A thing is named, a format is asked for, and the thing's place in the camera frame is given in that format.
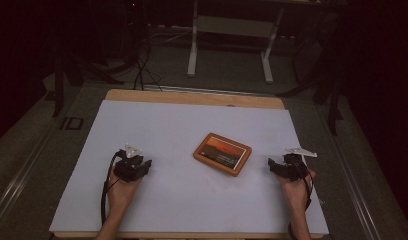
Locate wooden picture frame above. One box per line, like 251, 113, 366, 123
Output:
192, 132, 253, 178

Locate black floor cables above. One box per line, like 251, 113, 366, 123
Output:
123, 0, 164, 92

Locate person's right hand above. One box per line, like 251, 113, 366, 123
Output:
277, 169, 317, 214

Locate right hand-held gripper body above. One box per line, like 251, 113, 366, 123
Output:
274, 147, 318, 183

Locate metal floor rail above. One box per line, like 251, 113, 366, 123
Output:
0, 126, 61, 223
320, 106, 383, 240

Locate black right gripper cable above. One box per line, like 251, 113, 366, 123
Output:
301, 166, 316, 212

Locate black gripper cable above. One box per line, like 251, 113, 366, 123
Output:
301, 166, 316, 212
100, 150, 126, 226

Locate white table mat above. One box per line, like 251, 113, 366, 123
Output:
49, 99, 330, 235

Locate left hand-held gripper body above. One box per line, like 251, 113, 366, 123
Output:
113, 143, 147, 183

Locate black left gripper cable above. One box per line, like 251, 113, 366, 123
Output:
100, 150, 126, 226

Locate black metal stand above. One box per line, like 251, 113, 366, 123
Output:
51, 49, 126, 118
276, 19, 346, 137

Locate wooden table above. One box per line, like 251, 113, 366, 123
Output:
53, 88, 326, 240

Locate black rectangular floor bracket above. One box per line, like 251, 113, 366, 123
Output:
59, 116, 84, 131

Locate person's left hand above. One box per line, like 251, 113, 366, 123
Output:
106, 173, 144, 214

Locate white metal desk frame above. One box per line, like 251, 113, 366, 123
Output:
186, 0, 287, 85

